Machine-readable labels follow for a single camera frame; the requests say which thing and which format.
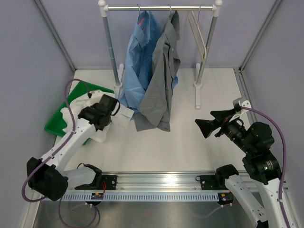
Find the white slotted cable duct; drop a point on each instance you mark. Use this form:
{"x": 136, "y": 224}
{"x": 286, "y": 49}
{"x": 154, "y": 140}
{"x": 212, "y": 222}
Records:
{"x": 142, "y": 196}

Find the black mounting plate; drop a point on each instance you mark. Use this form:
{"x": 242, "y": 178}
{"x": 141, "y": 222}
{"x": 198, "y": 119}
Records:
{"x": 211, "y": 182}
{"x": 107, "y": 182}

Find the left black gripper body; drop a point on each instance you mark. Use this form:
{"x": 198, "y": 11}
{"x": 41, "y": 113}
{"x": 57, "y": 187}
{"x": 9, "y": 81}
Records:
{"x": 109, "y": 121}

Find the light blue shirt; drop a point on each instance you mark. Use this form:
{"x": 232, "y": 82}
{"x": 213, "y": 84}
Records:
{"x": 151, "y": 52}

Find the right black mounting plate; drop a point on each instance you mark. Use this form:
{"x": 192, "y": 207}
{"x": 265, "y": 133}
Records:
{"x": 211, "y": 182}

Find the metal wire hanger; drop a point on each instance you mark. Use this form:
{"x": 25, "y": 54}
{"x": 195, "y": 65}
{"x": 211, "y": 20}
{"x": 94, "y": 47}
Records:
{"x": 197, "y": 34}

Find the white shirt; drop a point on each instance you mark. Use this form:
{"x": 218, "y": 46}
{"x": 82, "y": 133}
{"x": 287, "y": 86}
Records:
{"x": 122, "y": 118}

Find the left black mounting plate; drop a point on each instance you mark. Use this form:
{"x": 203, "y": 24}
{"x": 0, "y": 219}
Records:
{"x": 107, "y": 182}

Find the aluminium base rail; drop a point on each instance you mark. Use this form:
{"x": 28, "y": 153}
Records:
{"x": 156, "y": 181}

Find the grey shirt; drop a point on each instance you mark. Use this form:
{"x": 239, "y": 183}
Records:
{"x": 154, "y": 110}

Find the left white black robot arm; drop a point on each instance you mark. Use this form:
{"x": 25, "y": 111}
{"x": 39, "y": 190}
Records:
{"x": 58, "y": 157}

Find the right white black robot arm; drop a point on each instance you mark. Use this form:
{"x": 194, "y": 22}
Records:
{"x": 261, "y": 165}

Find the green plastic tray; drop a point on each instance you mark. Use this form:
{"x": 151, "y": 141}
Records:
{"x": 56, "y": 124}

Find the white metal clothes rack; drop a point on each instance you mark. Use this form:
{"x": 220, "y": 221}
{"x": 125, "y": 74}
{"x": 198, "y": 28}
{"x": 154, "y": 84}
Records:
{"x": 118, "y": 71}

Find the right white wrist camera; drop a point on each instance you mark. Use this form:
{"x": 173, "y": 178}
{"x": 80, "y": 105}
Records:
{"x": 239, "y": 104}

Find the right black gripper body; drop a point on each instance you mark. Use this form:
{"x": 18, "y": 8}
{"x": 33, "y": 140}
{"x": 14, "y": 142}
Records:
{"x": 233, "y": 130}

